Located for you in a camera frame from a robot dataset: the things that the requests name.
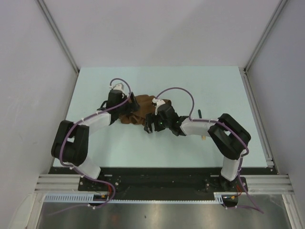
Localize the brown cloth napkin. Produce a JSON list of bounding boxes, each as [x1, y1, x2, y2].
[[119, 94, 173, 126]]

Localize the gold fork dark handle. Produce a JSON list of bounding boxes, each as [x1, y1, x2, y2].
[[198, 109, 206, 140]]

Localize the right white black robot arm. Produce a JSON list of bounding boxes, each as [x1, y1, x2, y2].
[[144, 104, 251, 191]]

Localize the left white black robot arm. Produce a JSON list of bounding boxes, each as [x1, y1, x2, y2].
[[51, 89, 140, 191]]

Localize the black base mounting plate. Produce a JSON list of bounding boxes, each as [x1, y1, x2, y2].
[[48, 167, 278, 207]]

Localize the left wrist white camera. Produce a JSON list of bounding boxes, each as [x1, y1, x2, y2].
[[109, 83, 124, 93]]

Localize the wrist white camera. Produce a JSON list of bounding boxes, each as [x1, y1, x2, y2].
[[109, 83, 124, 93], [152, 98, 166, 115]]

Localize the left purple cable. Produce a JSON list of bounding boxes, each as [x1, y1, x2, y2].
[[47, 78, 134, 216]]

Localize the purple cable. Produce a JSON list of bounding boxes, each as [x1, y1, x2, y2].
[[47, 78, 134, 216], [156, 87, 264, 214]]

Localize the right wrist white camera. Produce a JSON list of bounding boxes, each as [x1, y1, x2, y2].
[[152, 98, 166, 115]]

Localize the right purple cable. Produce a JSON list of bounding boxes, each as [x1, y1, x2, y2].
[[156, 87, 264, 214]]

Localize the white slotted cable duct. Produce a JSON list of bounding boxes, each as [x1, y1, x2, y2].
[[44, 193, 223, 204]]

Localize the aluminium frame rail front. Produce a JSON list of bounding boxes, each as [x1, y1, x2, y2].
[[35, 174, 294, 195]]

